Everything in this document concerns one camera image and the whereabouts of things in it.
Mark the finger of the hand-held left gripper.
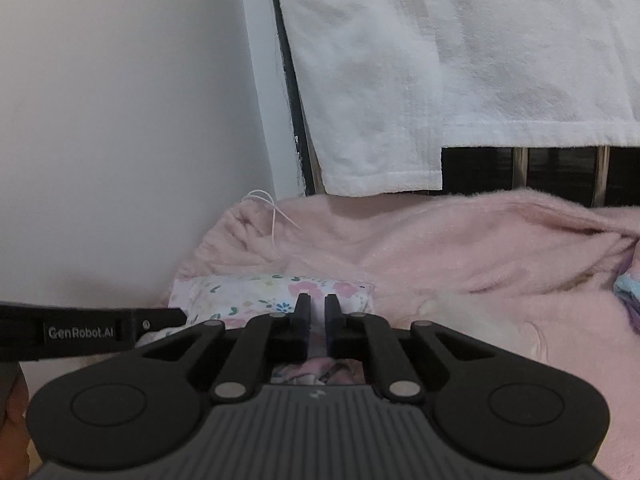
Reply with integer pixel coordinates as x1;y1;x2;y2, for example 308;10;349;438
132;308;187;349

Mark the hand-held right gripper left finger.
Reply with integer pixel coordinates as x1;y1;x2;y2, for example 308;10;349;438
141;293;311;403

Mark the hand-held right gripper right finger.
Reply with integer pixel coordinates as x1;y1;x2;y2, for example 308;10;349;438
325;293;494;404

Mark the pink floral garment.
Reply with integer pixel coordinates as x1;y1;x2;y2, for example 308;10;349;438
137;274;377;387

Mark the person's left hand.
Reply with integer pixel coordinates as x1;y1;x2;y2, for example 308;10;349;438
2;370;32;468

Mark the pink fleece blanket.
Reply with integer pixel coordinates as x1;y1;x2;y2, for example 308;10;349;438
159;187;640;480

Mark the metal window grille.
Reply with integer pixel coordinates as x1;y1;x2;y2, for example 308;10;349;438
272;0;640;209

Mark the white towel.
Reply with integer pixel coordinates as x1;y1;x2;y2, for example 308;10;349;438
270;0;640;199

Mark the thin white cord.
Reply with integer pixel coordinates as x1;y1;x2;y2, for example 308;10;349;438
240;189;304;252

